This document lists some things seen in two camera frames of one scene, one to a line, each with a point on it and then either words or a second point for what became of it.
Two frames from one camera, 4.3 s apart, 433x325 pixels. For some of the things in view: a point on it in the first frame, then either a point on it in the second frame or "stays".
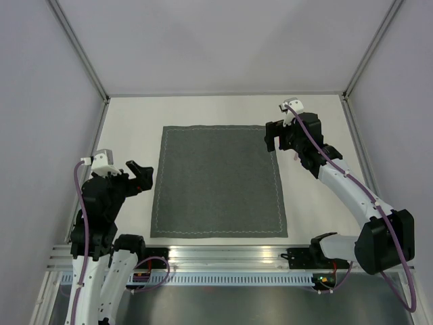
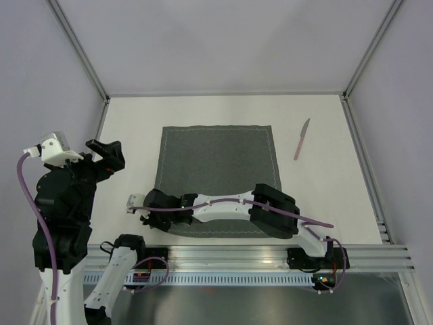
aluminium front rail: [205, 258] stays
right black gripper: [273, 129] -> [151, 221]
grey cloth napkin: [216, 181] stays
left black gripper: [143, 181] -> [112, 155]
